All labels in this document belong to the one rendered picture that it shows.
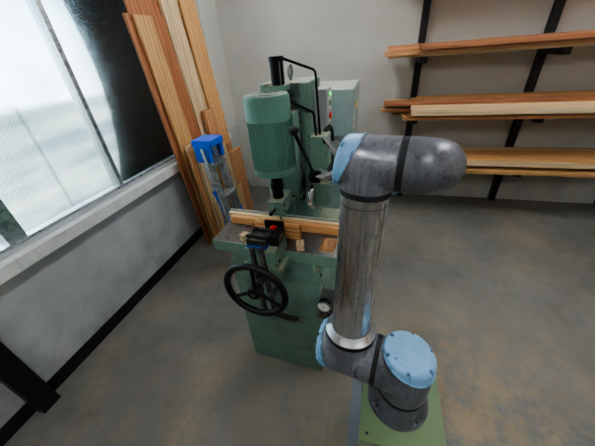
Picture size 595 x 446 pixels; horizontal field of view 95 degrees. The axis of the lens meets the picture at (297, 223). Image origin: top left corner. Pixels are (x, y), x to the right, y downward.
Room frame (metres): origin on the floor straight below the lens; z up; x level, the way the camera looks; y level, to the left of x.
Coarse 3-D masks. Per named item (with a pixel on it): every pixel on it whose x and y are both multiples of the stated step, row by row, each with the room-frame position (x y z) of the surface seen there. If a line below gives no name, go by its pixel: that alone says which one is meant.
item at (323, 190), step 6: (324, 180) 1.25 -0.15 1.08; (318, 186) 1.21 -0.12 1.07; (324, 186) 1.20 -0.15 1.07; (330, 186) 1.23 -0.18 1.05; (318, 192) 1.21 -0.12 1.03; (324, 192) 1.20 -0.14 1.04; (330, 192) 1.23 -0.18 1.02; (318, 198) 1.21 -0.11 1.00; (324, 198) 1.20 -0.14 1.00; (330, 198) 1.23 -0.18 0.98; (318, 204) 1.21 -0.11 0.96; (324, 204) 1.20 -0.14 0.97
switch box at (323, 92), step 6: (318, 90) 1.33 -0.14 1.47; (324, 90) 1.32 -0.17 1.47; (330, 90) 1.39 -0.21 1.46; (324, 96) 1.32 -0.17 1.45; (330, 96) 1.39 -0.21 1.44; (324, 102) 1.32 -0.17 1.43; (324, 108) 1.32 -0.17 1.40; (330, 108) 1.38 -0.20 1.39; (324, 114) 1.32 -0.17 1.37; (324, 120) 1.32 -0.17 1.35; (330, 120) 1.38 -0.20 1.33; (324, 126) 1.32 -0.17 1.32
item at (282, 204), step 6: (288, 192) 1.16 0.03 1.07; (270, 198) 1.12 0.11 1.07; (282, 198) 1.11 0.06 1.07; (288, 198) 1.14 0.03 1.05; (270, 204) 1.08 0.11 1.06; (276, 204) 1.07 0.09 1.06; (282, 204) 1.07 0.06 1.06; (288, 204) 1.13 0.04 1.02; (270, 210) 1.08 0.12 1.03; (276, 210) 1.07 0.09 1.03; (282, 210) 1.07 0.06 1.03
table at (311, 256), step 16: (240, 224) 1.19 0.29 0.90; (224, 240) 1.06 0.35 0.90; (240, 240) 1.05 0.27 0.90; (288, 240) 1.02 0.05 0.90; (304, 240) 1.00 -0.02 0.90; (320, 240) 0.99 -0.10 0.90; (288, 256) 0.94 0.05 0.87; (304, 256) 0.91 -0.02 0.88; (320, 256) 0.89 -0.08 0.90; (272, 272) 0.86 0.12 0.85
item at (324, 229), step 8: (232, 216) 1.21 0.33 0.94; (240, 216) 1.20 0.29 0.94; (248, 216) 1.20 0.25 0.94; (248, 224) 1.18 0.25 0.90; (304, 224) 1.08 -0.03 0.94; (312, 224) 1.07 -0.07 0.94; (312, 232) 1.06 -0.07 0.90; (320, 232) 1.04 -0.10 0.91; (328, 232) 1.03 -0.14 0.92; (336, 232) 1.02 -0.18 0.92
